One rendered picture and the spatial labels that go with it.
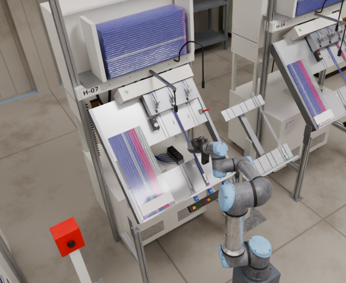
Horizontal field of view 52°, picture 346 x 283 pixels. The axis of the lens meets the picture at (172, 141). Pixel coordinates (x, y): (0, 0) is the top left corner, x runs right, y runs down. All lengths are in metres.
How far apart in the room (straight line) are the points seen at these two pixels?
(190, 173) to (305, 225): 1.21
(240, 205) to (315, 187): 1.85
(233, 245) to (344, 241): 1.39
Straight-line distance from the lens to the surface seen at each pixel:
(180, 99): 2.18
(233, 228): 1.70
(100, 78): 2.01
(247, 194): 1.55
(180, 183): 2.15
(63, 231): 2.06
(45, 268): 2.95
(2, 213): 3.50
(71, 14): 2.04
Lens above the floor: 2.30
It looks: 38 degrees down
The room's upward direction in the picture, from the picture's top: 5 degrees counter-clockwise
